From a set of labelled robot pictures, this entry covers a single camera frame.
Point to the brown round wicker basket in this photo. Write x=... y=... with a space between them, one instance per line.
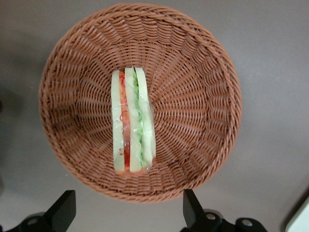
x=193 y=96

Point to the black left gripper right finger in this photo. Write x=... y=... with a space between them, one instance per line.
x=195 y=215

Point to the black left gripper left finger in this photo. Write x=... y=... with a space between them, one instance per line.
x=58 y=215

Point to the cream plastic tray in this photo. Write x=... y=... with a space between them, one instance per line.
x=300 y=220

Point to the sandwich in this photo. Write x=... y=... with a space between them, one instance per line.
x=132 y=120

